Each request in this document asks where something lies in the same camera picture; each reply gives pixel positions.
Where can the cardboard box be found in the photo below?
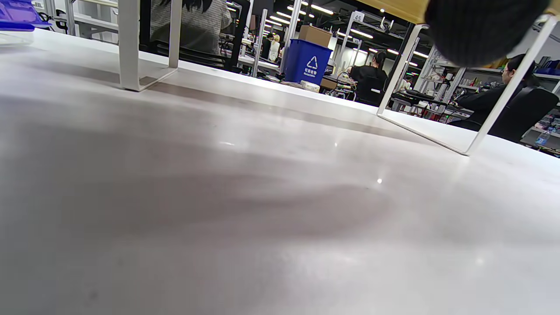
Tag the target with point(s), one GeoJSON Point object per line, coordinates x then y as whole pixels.
{"type": "Point", "coordinates": [315, 35]}

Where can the person's left hand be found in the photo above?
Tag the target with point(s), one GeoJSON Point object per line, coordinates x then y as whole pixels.
{"type": "Point", "coordinates": [481, 30]}

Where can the small wooden table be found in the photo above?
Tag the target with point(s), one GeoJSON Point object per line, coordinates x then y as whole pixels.
{"type": "Point", "coordinates": [129, 43]}

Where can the blue recycling bin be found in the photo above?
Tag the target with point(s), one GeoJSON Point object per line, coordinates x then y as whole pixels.
{"type": "Point", "coordinates": [306, 61]}

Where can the clear plastic storage box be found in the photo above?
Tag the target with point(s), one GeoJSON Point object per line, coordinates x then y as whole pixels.
{"type": "Point", "coordinates": [17, 15]}

